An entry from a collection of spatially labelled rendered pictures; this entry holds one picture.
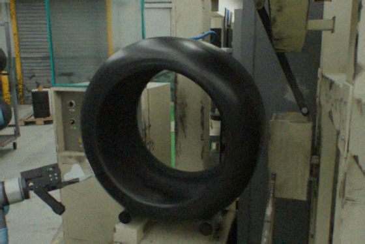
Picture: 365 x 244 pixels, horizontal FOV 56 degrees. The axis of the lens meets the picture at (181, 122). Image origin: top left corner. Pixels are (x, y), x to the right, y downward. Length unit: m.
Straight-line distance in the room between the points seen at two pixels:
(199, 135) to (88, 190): 0.83
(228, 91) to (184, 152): 0.56
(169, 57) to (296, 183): 0.68
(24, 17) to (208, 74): 10.39
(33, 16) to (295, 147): 10.26
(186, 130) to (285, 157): 0.41
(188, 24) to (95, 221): 1.22
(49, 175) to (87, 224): 0.98
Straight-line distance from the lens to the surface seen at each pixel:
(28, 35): 11.15
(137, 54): 1.02
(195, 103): 1.39
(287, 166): 1.33
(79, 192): 2.04
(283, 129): 1.29
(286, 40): 1.14
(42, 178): 1.17
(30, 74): 11.18
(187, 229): 1.32
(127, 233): 1.23
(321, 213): 1.41
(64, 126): 2.04
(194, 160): 1.45
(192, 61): 0.96
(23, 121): 7.84
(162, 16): 10.48
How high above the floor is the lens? 1.44
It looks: 11 degrees down
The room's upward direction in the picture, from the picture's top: 1 degrees counter-clockwise
